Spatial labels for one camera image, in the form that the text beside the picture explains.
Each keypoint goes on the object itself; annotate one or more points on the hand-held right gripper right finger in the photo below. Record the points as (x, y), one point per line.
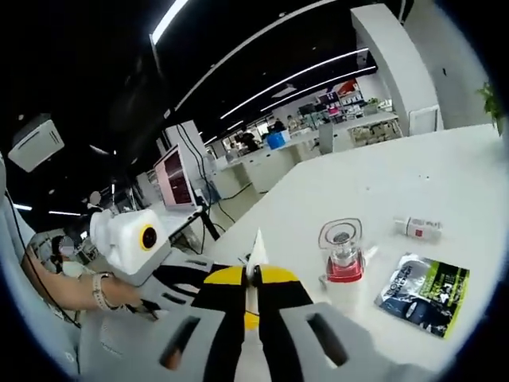
(286, 318)

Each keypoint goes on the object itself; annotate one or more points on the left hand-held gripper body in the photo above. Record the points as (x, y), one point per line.
(127, 238)

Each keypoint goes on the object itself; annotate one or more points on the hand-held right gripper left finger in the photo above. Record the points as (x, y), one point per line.
(222, 318)

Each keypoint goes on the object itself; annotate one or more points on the large white skincare tube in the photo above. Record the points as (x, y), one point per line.
(258, 250)

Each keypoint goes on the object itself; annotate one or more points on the white pump skincare bottle red collar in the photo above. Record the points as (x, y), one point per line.
(345, 270)

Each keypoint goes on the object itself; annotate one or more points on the silver green skincare sachet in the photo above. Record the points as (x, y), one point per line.
(421, 294)

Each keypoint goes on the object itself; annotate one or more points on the small clear-capped skincare bottle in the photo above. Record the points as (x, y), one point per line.
(417, 227)

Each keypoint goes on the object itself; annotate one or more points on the person's left hand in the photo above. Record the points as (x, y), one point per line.
(127, 300)

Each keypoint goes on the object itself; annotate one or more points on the black laptop stand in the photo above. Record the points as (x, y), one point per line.
(208, 224)

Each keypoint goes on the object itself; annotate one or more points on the beige wristwatch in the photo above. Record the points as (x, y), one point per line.
(99, 294)

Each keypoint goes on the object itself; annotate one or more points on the person's grey shirt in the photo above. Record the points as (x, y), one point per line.
(16, 231)

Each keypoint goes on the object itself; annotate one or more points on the long white desk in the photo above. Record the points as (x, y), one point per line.
(258, 167)

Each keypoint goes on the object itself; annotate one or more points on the ceiling air conditioner unit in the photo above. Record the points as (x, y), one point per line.
(36, 143)

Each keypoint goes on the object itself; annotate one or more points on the blue box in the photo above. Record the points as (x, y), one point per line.
(278, 140)

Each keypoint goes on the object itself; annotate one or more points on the curved ceiling light strip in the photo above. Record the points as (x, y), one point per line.
(238, 49)

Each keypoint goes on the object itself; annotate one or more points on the background shelves with goods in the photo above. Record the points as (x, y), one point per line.
(342, 101)

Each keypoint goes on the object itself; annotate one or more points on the white office chair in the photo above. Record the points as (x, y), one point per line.
(424, 121)

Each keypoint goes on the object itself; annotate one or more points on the potted green plant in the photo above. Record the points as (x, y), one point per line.
(493, 107)

